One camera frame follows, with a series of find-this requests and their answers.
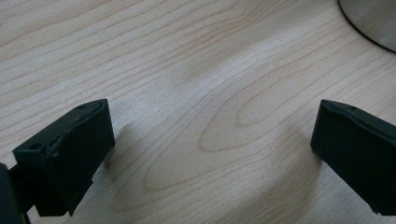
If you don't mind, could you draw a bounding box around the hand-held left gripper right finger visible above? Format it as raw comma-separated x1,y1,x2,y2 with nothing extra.
310,99,396,217

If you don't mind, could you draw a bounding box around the round grey metal base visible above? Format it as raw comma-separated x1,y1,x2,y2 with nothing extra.
337,0,396,54

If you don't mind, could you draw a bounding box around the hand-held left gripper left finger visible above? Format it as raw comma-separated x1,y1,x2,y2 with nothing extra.
12,98,116,217

